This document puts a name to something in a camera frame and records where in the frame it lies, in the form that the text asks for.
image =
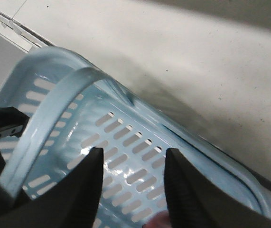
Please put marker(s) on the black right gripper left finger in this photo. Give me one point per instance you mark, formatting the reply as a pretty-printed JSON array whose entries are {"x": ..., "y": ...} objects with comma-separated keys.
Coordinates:
[{"x": 72, "y": 203}]

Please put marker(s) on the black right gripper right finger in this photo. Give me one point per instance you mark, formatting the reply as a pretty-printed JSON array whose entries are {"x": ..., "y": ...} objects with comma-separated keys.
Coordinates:
[{"x": 195, "y": 202}]

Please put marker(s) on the light blue plastic basket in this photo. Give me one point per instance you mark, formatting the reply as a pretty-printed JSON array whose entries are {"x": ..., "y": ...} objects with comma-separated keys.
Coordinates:
[{"x": 72, "y": 107}]

